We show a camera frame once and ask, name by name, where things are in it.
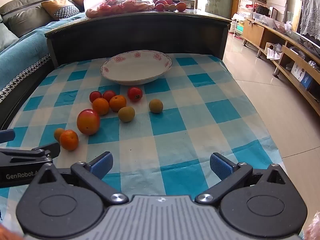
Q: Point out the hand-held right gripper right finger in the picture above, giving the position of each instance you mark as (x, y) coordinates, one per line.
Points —
(221, 167)

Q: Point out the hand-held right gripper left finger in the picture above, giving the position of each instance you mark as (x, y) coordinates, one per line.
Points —
(101, 165)

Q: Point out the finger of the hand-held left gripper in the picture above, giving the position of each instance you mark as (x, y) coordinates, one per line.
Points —
(6, 136)
(51, 150)

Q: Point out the brown longan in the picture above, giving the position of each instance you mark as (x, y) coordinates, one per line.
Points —
(126, 114)
(57, 132)
(156, 105)
(172, 8)

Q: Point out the small orange mandarin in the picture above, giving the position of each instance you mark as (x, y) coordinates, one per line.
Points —
(69, 140)
(117, 103)
(100, 106)

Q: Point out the large red tomato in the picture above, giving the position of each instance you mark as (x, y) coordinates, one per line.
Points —
(88, 121)

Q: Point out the red cherry tomato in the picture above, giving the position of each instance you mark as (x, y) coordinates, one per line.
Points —
(95, 95)
(109, 95)
(135, 94)

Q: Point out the white floral rim plate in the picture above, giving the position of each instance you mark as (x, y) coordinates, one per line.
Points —
(135, 72)

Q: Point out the blue white checked tablecloth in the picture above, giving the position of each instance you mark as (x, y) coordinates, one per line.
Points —
(175, 130)

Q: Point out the grey green cushion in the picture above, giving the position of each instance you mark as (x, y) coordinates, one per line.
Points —
(6, 37)

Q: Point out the blue white box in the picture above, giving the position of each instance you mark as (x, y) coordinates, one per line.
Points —
(303, 76)

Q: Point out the grey sofa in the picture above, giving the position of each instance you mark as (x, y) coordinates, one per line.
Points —
(22, 12)

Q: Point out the white crumpled plastic wrap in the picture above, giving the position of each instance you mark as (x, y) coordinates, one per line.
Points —
(273, 51)

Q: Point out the mustard houndstooth cushion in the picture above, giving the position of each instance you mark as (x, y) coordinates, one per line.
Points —
(60, 8)

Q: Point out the dark coffee table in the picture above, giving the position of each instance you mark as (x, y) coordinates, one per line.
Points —
(150, 35)

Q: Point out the white drawer rack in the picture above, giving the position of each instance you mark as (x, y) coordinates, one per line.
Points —
(240, 27)

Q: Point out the wooden media cabinet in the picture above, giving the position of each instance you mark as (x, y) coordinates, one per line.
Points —
(255, 30)

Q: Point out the clear plastic bag of produce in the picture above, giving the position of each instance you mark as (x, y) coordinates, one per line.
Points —
(117, 6)

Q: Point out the dark woven basket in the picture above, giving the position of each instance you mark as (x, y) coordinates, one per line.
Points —
(261, 10)

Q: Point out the white lace cloth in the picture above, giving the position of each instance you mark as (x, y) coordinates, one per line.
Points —
(311, 12)

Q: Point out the small dark picture frame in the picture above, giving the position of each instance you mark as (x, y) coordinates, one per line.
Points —
(274, 12)

